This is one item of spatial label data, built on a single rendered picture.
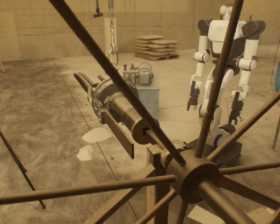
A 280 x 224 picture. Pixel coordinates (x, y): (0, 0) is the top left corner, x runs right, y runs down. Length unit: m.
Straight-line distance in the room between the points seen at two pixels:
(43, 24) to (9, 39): 1.15
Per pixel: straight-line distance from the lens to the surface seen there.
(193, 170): 0.74
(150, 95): 3.09
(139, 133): 1.08
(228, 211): 0.70
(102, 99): 1.38
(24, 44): 8.96
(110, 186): 0.68
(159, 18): 10.08
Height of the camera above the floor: 1.41
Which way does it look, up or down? 22 degrees down
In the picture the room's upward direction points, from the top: straight up
